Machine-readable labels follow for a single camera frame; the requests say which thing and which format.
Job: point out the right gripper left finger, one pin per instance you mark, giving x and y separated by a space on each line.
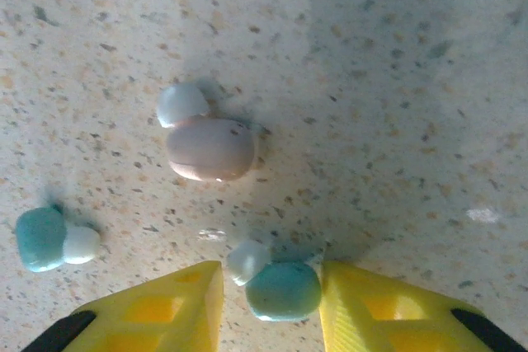
198 286

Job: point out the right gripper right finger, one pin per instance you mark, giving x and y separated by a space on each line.
350 294

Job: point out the blue earbud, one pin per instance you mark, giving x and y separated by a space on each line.
284 294
41 240

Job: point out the pink earbud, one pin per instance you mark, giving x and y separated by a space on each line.
210 150

